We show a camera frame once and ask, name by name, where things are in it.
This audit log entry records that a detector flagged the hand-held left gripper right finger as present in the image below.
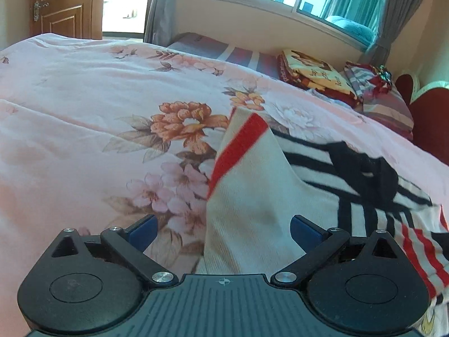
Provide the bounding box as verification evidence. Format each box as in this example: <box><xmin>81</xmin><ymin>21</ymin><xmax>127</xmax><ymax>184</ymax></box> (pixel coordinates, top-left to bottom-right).
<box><xmin>271</xmin><ymin>215</ymin><xmax>398</xmax><ymax>286</ymax></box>

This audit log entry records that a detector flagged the red patterned cloth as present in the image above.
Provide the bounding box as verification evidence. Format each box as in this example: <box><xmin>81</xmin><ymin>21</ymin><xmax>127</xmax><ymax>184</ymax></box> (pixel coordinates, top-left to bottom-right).
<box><xmin>365</xmin><ymin>64</ymin><xmax>393</xmax><ymax>94</ymax></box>

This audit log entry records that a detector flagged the red padded headboard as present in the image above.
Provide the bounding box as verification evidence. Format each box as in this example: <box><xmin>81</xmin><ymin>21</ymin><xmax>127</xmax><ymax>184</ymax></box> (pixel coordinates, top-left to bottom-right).
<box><xmin>395</xmin><ymin>72</ymin><xmax>449</xmax><ymax>165</ymax></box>

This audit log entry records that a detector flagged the pink floral bedsheet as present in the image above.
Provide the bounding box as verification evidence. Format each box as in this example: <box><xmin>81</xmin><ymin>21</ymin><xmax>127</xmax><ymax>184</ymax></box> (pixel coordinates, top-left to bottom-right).
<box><xmin>0</xmin><ymin>33</ymin><xmax>449</xmax><ymax>288</ymax></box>

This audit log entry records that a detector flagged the brown wooden door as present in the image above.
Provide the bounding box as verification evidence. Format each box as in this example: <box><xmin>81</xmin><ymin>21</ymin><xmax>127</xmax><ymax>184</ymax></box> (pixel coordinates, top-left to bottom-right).
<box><xmin>30</xmin><ymin>0</ymin><xmax>106</xmax><ymax>40</ymax></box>

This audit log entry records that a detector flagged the grey red striped mattress sheet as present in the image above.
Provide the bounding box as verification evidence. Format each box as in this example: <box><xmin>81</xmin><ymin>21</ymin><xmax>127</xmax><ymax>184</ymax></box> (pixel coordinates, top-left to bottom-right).
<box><xmin>166</xmin><ymin>32</ymin><xmax>281</xmax><ymax>79</ymax></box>

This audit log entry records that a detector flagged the teal plush cushion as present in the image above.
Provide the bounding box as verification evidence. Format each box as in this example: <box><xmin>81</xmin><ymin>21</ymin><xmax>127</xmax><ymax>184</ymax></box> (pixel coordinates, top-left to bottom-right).
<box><xmin>324</xmin><ymin>15</ymin><xmax>377</xmax><ymax>46</ymax></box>

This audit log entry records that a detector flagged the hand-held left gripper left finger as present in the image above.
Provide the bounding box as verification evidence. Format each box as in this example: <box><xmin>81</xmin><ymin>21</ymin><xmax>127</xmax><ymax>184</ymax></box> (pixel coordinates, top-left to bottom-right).
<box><xmin>52</xmin><ymin>214</ymin><xmax>178</xmax><ymax>286</ymax></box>

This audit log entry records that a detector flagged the red black striped knit sweater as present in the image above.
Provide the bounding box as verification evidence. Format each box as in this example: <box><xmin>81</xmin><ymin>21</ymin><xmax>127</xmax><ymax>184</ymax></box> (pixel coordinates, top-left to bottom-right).
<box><xmin>201</xmin><ymin>107</ymin><xmax>449</xmax><ymax>309</ymax></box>

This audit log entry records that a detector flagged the bright balcony doorway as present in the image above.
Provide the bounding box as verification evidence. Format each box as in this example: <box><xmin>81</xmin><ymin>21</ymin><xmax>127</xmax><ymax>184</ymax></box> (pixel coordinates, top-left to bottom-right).
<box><xmin>102</xmin><ymin>0</ymin><xmax>153</xmax><ymax>37</ymax></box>

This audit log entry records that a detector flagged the grey curtain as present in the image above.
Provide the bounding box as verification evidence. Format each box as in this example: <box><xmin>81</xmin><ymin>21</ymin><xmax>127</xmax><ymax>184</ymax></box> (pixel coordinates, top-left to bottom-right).
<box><xmin>370</xmin><ymin>0</ymin><xmax>436</xmax><ymax>67</ymax></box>
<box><xmin>143</xmin><ymin>0</ymin><xmax>207</xmax><ymax>46</ymax></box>

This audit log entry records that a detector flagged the folded yellow printed blanket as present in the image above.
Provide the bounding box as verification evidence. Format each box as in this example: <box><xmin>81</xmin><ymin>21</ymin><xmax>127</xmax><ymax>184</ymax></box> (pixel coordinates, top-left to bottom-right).
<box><xmin>277</xmin><ymin>49</ymin><xmax>362</xmax><ymax>108</ymax></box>

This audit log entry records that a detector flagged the metal door handle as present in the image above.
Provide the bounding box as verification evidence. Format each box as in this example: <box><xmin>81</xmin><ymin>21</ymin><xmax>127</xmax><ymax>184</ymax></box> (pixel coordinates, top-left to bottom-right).
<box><xmin>33</xmin><ymin>1</ymin><xmax>50</xmax><ymax>22</ymax></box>

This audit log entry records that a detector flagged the striped pillow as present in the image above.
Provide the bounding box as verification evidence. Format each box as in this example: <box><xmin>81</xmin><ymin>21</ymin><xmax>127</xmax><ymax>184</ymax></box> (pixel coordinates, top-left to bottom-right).
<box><xmin>342</xmin><ymin>61</ymin><xmax>414</xmax><ymax>141</ymax></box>

